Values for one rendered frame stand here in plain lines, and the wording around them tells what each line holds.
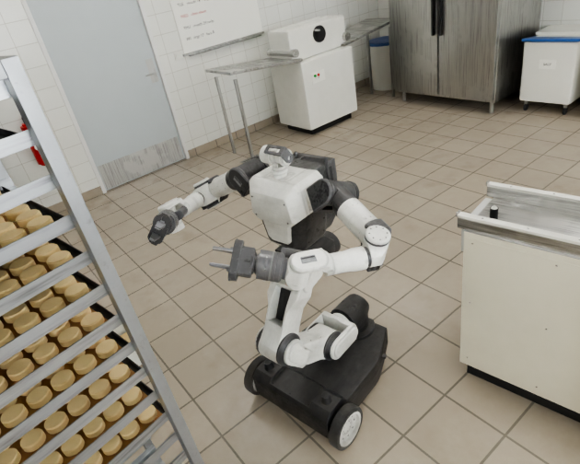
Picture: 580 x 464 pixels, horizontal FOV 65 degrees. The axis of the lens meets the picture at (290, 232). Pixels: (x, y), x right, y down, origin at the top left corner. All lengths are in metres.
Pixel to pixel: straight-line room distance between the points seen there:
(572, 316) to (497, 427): 0.63
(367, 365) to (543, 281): 0.88
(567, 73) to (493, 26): 0.86
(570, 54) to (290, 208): 4.21
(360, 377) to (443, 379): 0.44
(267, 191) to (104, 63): 3.86
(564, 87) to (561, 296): 3.78
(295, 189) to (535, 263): 0.93
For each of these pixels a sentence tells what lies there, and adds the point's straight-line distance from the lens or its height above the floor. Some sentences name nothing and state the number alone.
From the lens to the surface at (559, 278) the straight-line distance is 1.91.
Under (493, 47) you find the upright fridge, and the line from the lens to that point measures 5.46.
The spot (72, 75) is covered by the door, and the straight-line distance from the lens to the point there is 5.25.
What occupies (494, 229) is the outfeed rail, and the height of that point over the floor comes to 0.87.
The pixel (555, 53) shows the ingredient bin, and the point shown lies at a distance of 5.48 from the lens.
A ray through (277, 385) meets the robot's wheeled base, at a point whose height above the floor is 0.19.
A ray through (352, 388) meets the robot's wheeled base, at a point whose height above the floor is 0.17.
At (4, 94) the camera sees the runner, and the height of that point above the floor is 1.76.
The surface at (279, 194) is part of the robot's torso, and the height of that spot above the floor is 1.17.
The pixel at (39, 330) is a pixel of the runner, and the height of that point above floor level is 1.32.
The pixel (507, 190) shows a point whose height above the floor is 0.89.
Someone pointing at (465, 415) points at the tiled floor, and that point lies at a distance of 2.35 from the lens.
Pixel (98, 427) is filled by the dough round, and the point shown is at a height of 0.97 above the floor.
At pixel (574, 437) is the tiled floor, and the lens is 2.38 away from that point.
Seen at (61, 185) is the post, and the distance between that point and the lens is 0.97.
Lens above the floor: 1.88
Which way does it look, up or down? 31 degrees down
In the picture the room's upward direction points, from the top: 11 degrees counter-clockwise
